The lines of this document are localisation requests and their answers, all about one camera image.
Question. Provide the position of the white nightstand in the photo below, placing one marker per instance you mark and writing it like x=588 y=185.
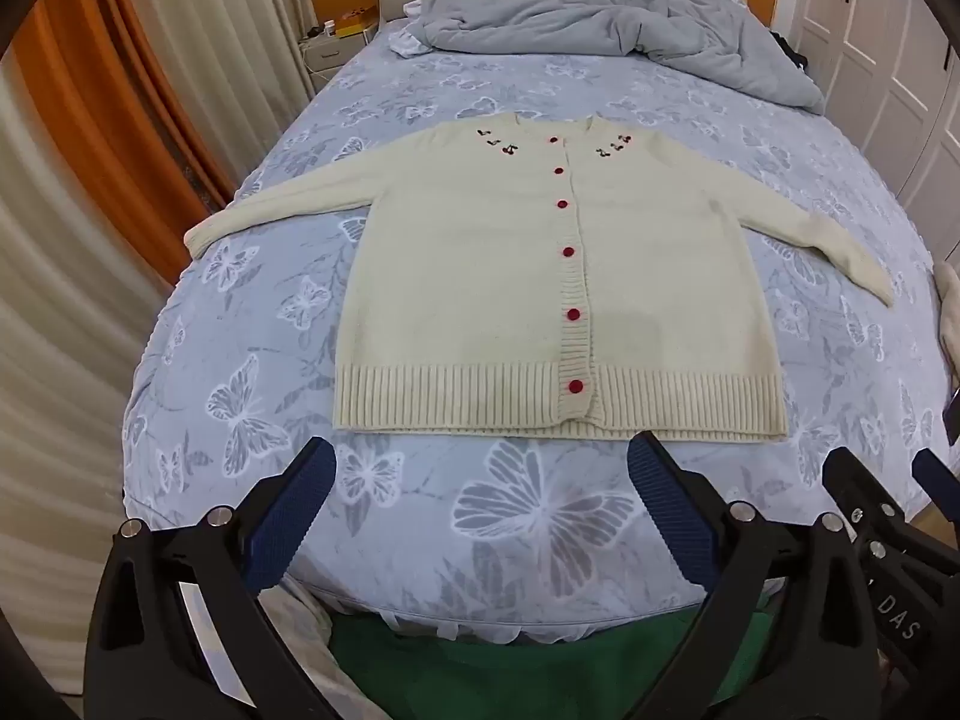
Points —
x=330 y=56

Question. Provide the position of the white cloth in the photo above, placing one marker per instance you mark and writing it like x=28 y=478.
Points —
x=300 y=652

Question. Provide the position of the green garment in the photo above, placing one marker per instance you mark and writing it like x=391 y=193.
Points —
x=525 y=675

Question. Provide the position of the bed with butterfly print sheet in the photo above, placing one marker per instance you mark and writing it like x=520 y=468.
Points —
x=225 y=345

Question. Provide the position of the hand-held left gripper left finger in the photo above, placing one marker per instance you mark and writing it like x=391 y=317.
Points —
x=292 y=517

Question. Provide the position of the dark clothing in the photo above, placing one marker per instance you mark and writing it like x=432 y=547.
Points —
x=793 y=52

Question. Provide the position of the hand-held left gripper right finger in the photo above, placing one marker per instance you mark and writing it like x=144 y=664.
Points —
x=675 y=517

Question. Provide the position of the beige and orange curtain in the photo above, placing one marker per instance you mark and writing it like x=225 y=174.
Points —
x=112 y=127

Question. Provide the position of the yellow box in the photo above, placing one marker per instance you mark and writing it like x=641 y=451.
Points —
x=356 y=21

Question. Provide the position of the black flat object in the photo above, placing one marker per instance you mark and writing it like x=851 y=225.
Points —
x=954 y=416

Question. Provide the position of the grey-blue duvet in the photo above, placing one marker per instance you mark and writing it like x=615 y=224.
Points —
x=570 y=19

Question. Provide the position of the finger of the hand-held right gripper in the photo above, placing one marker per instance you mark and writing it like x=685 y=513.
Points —
x=847 y=480
x=937 y=476

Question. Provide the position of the cream fluffy cloth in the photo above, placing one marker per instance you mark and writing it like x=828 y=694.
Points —
x=949 y=315

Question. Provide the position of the cream cardigan with red buttons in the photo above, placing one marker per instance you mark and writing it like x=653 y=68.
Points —
x=480 y=277

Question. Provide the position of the white panelled wardrobe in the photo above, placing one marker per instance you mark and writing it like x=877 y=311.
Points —
x=877 y=37

